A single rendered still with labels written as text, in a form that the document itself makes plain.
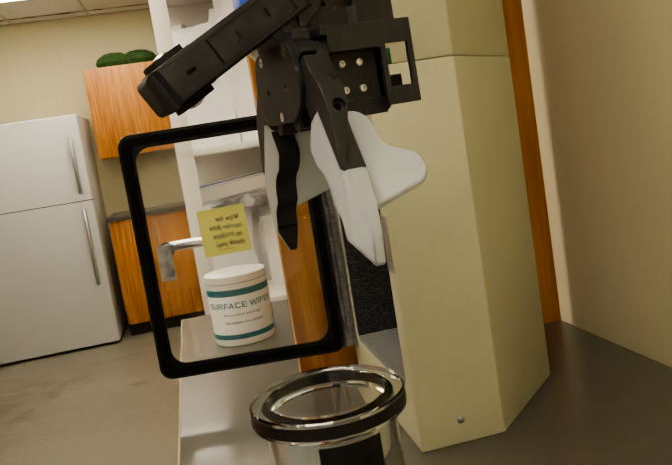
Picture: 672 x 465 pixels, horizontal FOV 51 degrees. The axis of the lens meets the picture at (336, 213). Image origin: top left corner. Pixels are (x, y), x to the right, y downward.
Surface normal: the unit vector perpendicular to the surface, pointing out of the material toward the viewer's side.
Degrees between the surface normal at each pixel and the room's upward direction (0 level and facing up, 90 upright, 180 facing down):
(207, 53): 89
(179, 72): 89
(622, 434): 0
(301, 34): 90
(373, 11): 90
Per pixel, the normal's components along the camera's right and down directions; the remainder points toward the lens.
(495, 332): 0.83, -0.07
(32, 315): 0.21, 0.07
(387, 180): 0.30, -0.44
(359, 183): 0.39, -0.12
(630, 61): -0.97, 0.18
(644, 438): -0.15, -0.98
